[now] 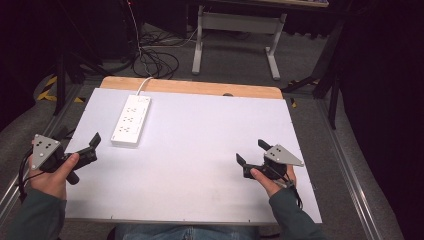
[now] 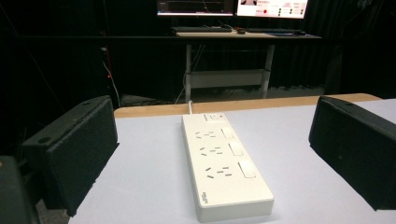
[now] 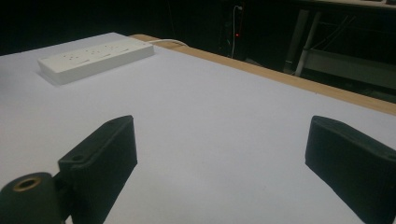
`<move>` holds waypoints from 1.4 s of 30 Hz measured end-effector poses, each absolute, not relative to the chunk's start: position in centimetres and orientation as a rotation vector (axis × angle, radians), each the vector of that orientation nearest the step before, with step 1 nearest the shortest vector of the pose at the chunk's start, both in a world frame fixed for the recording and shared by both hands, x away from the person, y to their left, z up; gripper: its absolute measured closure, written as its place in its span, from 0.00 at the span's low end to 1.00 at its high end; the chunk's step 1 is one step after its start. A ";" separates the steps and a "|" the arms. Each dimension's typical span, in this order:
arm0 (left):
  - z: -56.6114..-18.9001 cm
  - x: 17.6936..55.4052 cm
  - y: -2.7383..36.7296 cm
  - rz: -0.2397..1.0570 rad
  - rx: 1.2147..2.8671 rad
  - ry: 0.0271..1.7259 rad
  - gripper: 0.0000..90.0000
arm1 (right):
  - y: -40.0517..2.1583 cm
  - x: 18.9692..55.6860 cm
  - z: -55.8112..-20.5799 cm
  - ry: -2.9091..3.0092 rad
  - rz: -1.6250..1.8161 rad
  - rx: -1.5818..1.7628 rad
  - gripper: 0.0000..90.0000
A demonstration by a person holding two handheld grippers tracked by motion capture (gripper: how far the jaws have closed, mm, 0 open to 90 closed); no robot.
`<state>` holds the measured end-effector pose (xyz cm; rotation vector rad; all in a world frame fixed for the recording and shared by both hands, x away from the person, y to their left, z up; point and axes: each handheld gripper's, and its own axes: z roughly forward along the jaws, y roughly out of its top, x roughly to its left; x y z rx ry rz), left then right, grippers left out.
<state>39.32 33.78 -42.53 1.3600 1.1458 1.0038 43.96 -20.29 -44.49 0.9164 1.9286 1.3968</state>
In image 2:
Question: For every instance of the black computer mouse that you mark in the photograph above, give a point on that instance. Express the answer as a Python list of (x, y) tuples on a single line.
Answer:
[(299, 32), (241, 31)]

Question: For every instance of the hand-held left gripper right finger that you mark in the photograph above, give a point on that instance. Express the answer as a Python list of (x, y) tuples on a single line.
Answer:
[(355, 155)]

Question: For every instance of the dark-screen monitor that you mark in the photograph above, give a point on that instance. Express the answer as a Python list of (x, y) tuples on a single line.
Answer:
[(195, 6)]

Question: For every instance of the black keyboard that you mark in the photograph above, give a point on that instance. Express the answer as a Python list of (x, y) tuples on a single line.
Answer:
[(272, 30), (200, 29)]

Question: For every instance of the white-legged desk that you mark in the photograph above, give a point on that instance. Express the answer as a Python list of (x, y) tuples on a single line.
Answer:
[(224, 77)]

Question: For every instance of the white-screen monitor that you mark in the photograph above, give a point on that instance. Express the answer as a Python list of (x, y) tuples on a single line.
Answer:
[(271, 7)]

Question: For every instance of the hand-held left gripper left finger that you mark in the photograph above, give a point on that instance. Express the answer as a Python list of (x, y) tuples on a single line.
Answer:
[(77, 155)]

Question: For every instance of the white power strip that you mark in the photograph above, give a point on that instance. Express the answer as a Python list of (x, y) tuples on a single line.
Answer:
[(224, 174)]

